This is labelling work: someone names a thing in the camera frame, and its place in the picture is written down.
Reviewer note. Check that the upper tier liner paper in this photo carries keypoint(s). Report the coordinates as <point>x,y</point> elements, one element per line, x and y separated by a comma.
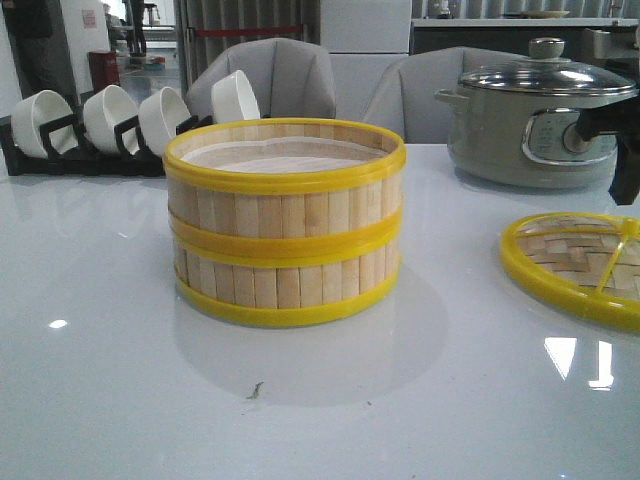
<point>283,155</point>

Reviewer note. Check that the right grey chair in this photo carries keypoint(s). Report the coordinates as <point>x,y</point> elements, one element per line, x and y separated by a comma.
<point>404,102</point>

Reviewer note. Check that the person in background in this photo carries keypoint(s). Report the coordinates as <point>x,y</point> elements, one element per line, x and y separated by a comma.
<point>36,49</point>

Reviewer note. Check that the grey chair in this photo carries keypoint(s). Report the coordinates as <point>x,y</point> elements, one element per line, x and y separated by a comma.
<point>404,102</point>
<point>290,78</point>

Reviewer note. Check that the red fire extinguisher box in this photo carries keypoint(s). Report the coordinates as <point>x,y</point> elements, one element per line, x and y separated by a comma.
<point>103,69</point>

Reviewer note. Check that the green electric cooking pot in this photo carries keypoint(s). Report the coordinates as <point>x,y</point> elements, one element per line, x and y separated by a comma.
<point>519,139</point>

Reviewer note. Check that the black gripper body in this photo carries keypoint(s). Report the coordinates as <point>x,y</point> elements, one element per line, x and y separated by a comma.
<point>620,119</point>

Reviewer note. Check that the black dish rack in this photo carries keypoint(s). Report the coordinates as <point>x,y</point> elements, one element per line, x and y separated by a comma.
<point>133,156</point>

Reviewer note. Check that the woven bamboo steamer lid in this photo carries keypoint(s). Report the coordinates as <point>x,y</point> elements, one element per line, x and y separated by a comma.
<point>581,262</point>

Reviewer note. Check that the glass pot lid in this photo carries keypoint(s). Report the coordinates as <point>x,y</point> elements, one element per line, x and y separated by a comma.
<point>545,71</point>

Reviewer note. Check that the white cabinet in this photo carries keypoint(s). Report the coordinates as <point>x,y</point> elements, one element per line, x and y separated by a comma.
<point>363,38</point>

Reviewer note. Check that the white bowl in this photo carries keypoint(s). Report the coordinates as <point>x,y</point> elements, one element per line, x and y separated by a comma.
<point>233,99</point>
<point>159,116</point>
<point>102,112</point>
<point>30,114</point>

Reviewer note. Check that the left grey chair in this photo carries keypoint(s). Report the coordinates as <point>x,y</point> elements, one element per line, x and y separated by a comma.
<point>290,78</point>

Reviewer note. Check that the bamboo steamer tier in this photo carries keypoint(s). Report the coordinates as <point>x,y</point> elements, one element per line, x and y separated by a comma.
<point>331,213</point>
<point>288,296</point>

